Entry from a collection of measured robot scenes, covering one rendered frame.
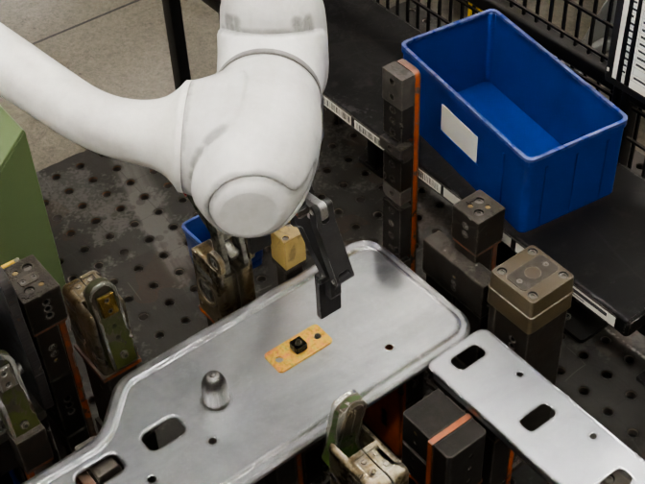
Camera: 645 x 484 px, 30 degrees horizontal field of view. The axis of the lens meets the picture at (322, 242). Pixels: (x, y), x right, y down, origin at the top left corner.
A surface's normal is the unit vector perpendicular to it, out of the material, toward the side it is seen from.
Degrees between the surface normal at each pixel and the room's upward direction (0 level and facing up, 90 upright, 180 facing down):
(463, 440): 0
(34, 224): 90
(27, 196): 90
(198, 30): 0
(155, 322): 0
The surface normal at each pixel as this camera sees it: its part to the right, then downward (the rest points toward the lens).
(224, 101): -0.11, -0.65
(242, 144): -0.04, -0.44
